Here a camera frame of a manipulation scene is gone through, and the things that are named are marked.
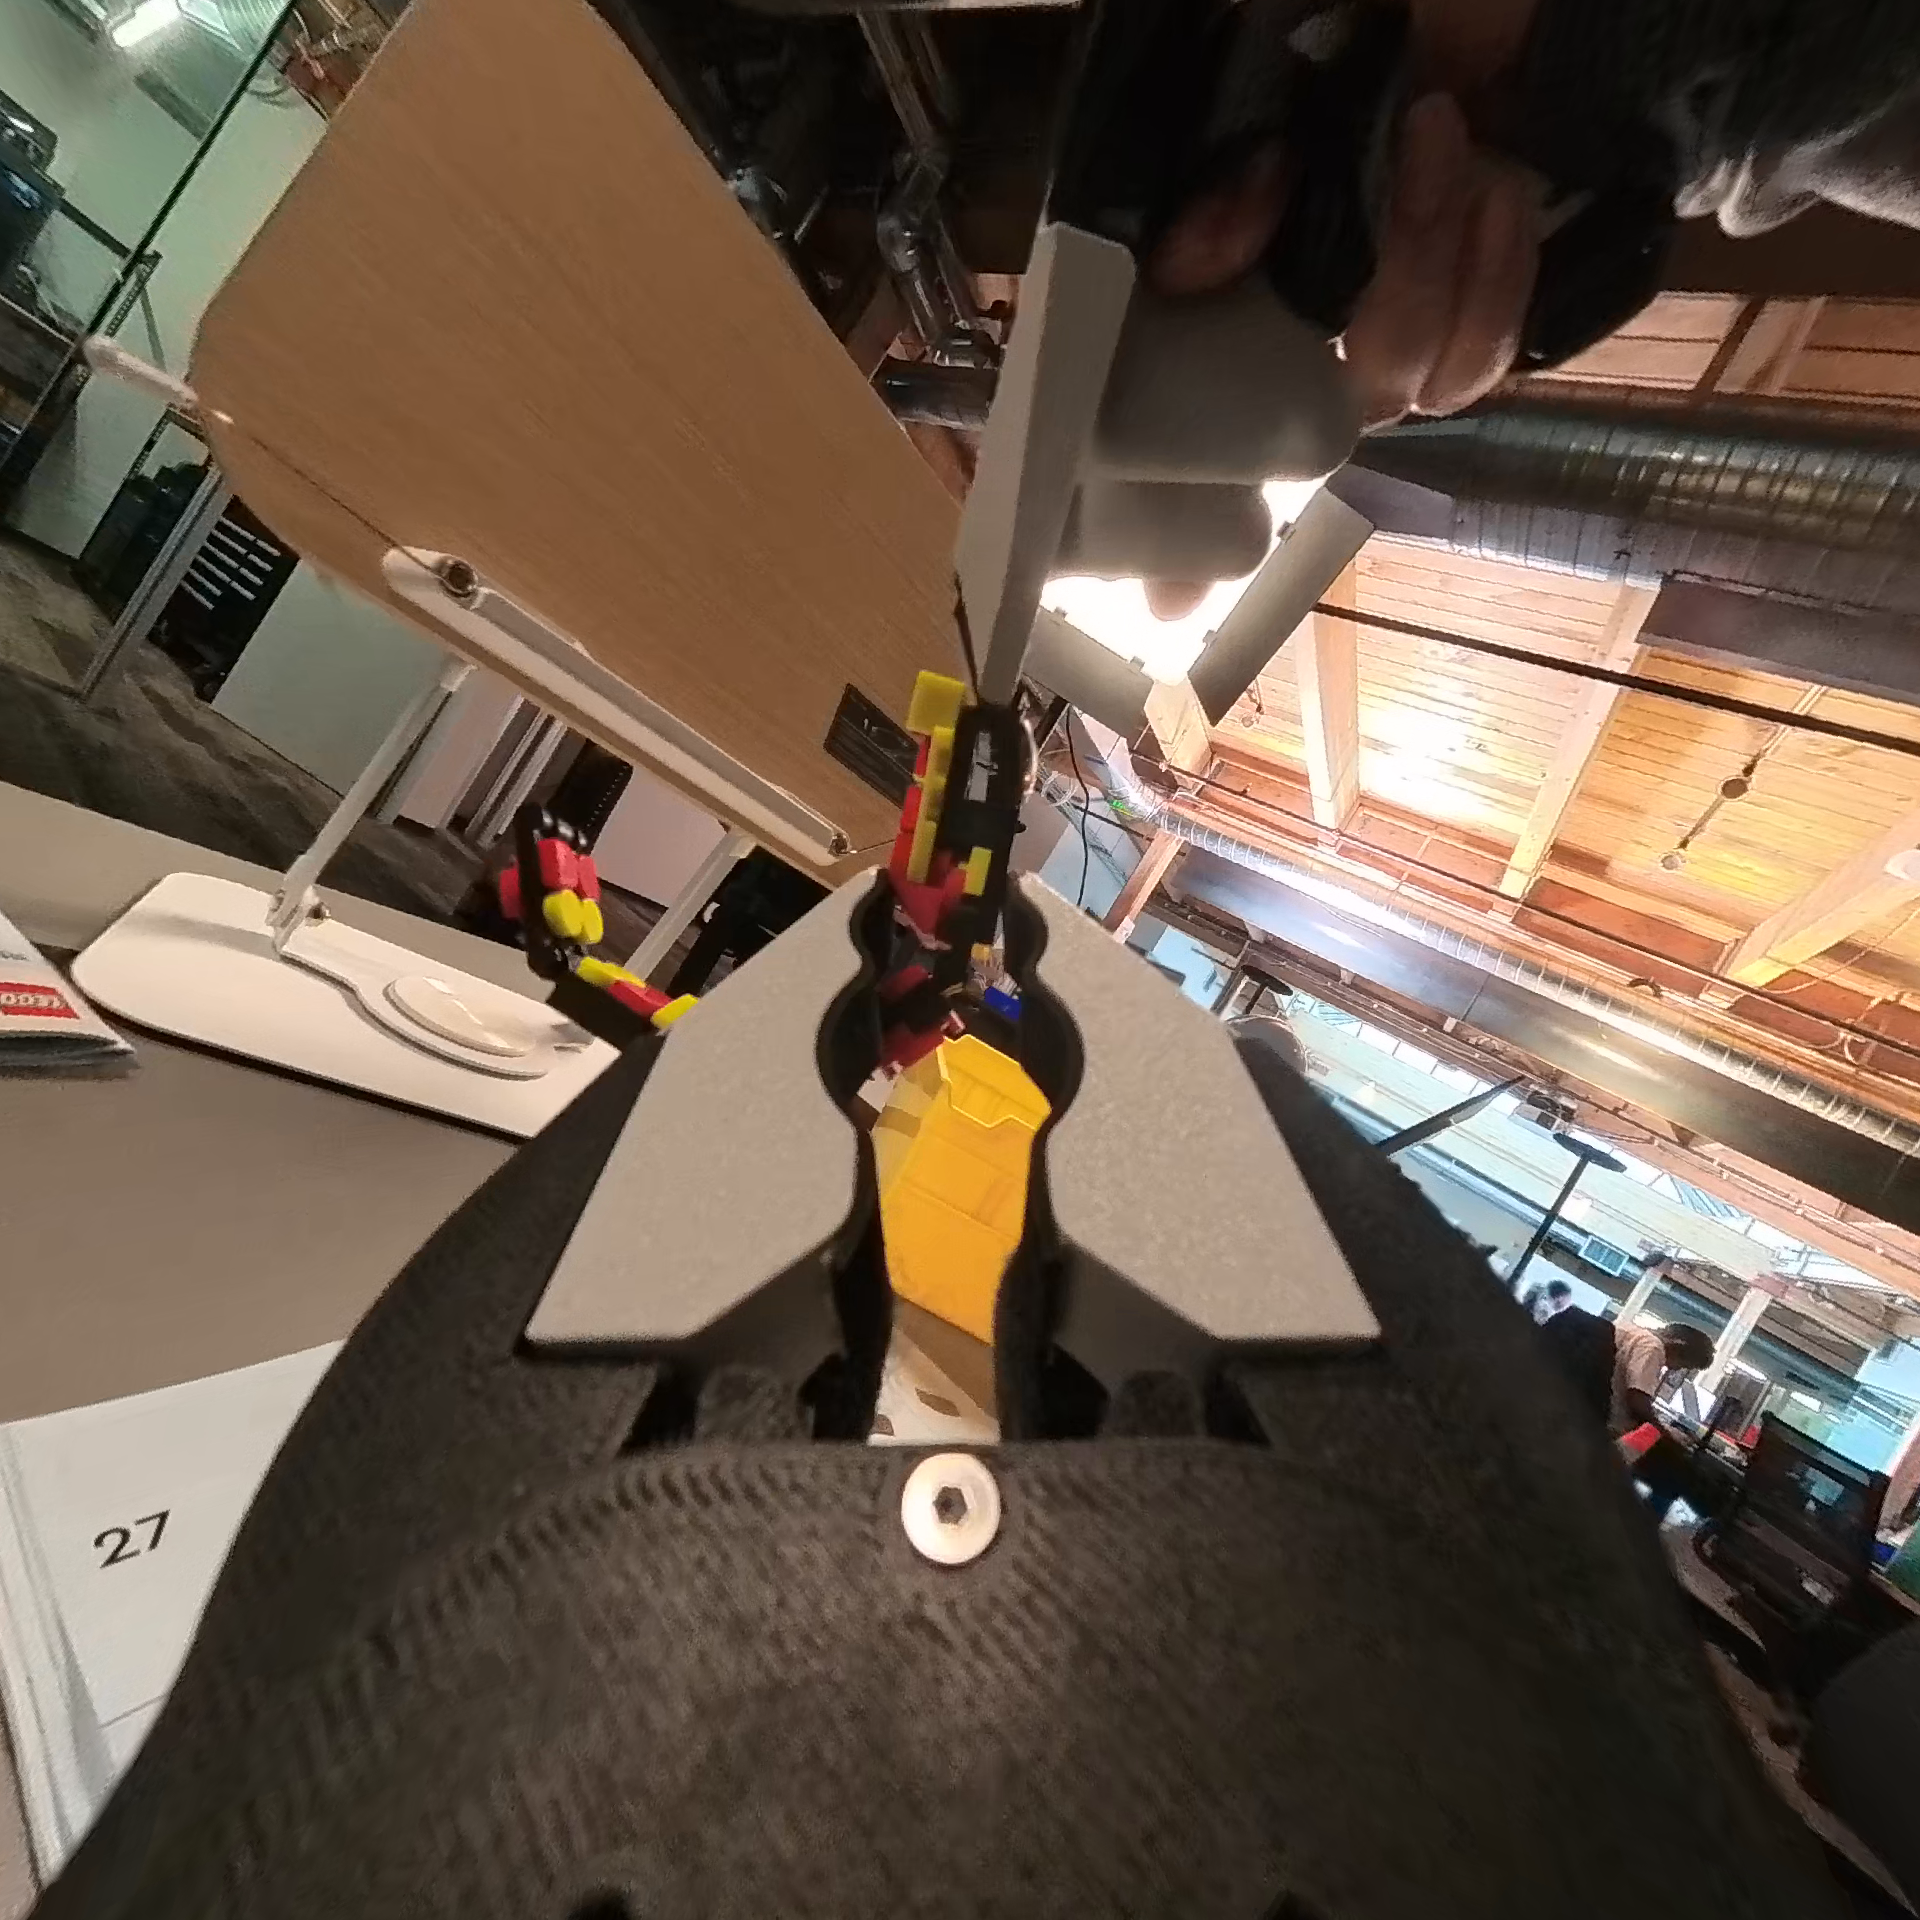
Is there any person's right hand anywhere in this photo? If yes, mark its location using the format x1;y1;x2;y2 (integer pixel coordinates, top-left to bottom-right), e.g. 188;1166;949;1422
1152;86;1555;437

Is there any black pole lamp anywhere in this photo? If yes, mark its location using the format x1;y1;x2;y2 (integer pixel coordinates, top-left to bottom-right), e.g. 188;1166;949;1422
1507;1125;1629;1292

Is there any red yellow black brick assembly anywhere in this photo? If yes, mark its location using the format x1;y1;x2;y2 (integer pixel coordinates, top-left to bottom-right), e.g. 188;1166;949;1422
873;669;1040;1078

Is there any closed instruction booklet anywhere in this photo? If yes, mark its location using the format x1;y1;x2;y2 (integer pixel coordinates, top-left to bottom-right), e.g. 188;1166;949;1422
0;912;139;1078

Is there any black tool cabinet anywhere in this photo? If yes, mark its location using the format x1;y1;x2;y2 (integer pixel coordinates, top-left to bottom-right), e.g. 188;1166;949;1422
89;465;302;699

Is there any black square toy brick plate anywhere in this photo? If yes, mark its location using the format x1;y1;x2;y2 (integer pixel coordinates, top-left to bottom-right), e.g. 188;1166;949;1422
958;701;1032;849

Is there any wooden board stand white base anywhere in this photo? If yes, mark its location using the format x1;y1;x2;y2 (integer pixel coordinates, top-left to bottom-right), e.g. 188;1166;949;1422
71;0;980;1136

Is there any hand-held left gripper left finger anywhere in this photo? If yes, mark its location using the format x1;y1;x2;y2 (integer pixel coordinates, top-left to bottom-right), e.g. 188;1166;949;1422
520;870;893;1444

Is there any yellow plastic bin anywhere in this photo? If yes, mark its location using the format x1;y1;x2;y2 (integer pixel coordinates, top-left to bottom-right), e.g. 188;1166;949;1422
873;1035;1055;1346

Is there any long silver ventilation duct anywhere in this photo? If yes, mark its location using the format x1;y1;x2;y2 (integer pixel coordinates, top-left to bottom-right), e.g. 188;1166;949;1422
1342;408;1920;578

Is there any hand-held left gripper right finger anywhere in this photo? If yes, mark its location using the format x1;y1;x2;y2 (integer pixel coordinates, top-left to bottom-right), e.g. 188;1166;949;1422
992;878;1385;1444

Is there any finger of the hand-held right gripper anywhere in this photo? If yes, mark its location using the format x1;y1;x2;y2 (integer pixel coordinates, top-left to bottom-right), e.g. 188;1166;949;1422
1070;483;1375;731
950;221;1367;710

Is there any open instruction booklet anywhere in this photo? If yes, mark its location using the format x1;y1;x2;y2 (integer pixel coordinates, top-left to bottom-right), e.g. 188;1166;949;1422
0;1339;350;1884

